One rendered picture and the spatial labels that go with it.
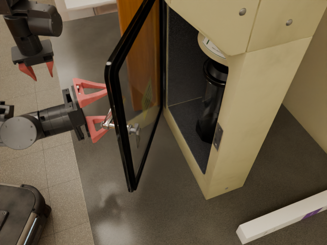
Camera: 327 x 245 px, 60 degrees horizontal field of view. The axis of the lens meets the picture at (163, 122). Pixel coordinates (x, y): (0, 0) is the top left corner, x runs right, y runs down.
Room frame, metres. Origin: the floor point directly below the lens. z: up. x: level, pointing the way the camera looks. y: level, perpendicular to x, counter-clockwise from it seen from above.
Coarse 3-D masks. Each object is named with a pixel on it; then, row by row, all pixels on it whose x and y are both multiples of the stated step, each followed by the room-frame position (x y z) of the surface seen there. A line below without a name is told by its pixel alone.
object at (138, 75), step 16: (144, 0) 0.50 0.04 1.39; (128, 32) 0.40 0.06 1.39; (144, 32) 0.47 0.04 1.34; (144, 48) 0.47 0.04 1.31; (128, 64) 0.38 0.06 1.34; (144, 64) 0.46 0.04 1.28; (128, 80) 0.37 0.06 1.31; (144, 80) 0.45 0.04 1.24; (112, 96) 0.31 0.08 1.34; (128, 96) 0.36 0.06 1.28; (144, 96) 0.44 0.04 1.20; (160, 96) 0.58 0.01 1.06; (112, 112) 0.31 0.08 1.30; (128, 112) 0.35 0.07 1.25; (144, 112) 0.44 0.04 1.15; (128, 128) 0.34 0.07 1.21; (144, 128) 0.43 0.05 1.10; (144, 144) 0.42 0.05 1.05
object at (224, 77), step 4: (212, 60) 0.50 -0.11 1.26; (208, 64) 0.50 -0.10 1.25; (212, 64) 0.48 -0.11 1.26; (216, 64) 0.48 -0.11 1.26; (220, 64) 0.48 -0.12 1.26; (208, 68) 0.48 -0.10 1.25; (212, 68) 0.48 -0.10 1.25; (216, 68) 0.47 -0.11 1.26; (220, 68) 0.47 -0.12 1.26; (224, 68) 0.47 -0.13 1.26; (228, 68) 0.47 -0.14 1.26; (212, 72) 0.47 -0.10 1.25; (216, 72) 0.46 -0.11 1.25; (220, 72) 0.46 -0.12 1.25; (224, 72) 0.46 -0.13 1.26; (216, 76) 0.46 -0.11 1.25; (220, 76) 0.45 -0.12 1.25; (224, 76) 0.45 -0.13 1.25; (224, 80) 0.45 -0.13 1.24
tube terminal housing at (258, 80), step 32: (288, 0) 0.33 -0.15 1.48; (320, 0) 0.35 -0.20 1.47; (256, 32) 0.32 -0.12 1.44; (288, 32) 0.34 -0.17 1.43; (256, 64) 0.32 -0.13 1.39; (288, 64) 0.35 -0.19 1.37; (224, 96) 0.34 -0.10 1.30; (256, 96) 0.33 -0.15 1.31; (224, 128) 0.32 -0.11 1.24; (256, 128) 0.34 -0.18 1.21; (192, 160) 0.41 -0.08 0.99; (224, 160) 0.32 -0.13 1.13; (224, 192) 0.33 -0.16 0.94
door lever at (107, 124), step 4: (108, 112) 0.39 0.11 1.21; (108, 116) 0.38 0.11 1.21; (104, 120) 0.37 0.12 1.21; (108, 120) 0.37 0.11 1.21; (112, 120) 0.37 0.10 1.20; (104, 124) 0.36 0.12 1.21; (108, 124) 0.36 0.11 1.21; (112, 124) 0.36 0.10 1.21; (104, 128) 0.35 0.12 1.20; (108, 128) 0.35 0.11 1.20; (112, 128) 0.35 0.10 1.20
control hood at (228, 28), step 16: (176, 0) 0.28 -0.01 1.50; (192, 0) 0.28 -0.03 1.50; (208, 0) 0.29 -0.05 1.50; (224, 0) 0.30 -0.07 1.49; (240, 0) 0.31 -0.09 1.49; (256, 0) 0.31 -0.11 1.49; (192, 16) 0.29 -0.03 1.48; (208, 16) 0.29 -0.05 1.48; (224, 16) 0.30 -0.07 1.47; (240, 16) 0.31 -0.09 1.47; (208, 32) 0.29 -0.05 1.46; (224, 32) 0.30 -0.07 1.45; (240, 32) 0.31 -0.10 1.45; (224, 48) 0.30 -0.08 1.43; (240, 48) 0.31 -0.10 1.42
